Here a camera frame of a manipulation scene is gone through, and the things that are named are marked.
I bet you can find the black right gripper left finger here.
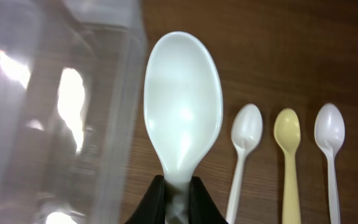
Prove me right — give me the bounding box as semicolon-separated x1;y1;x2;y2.
125;175;165;224

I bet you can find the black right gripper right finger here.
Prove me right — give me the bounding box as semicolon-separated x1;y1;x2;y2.
189;176;227;224

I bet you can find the yellow plastic spoon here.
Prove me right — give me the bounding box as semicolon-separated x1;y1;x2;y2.
273;108;301;224

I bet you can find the broad white plastic spoon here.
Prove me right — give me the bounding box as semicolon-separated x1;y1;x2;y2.
144;31;223;223

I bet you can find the right clear plastic container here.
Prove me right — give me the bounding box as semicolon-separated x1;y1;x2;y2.
0;0;147;223

